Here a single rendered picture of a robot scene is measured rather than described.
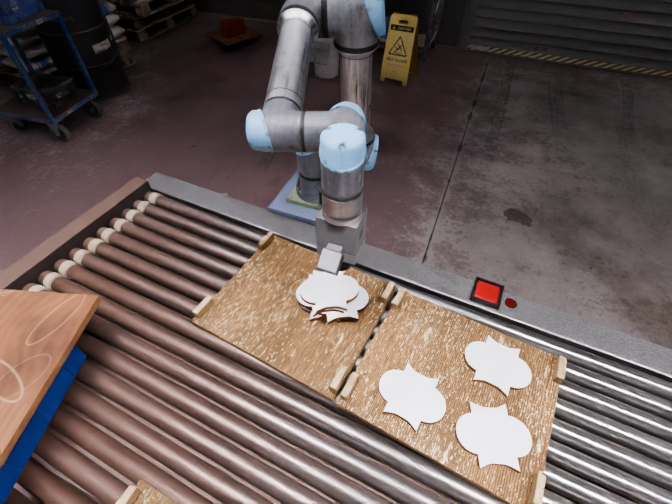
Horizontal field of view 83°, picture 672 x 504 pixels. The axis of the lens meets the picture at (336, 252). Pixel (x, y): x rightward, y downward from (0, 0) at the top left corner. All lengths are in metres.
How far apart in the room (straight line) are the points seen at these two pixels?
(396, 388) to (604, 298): 1.91
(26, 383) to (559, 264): 2.52
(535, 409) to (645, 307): 1.82
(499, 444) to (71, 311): 0.95
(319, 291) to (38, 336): 0.61
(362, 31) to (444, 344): 0.76
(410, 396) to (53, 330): 0.78
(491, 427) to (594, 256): 2.06
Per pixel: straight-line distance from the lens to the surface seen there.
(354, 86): 1.09
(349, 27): 1.01
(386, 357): 0.92
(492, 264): 2.49
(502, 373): 0.96
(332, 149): 0.61
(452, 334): 0.99
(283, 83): 0.80
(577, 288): 2.59
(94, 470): 0.98
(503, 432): 0.91
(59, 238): 1.39
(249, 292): 1.04
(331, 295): 0.93
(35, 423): 1.03
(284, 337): 0.95
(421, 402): 0.88
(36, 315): 1.08
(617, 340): 1.19
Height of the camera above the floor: 1.75
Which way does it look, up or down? 48 degrees down
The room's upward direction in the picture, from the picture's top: straight up
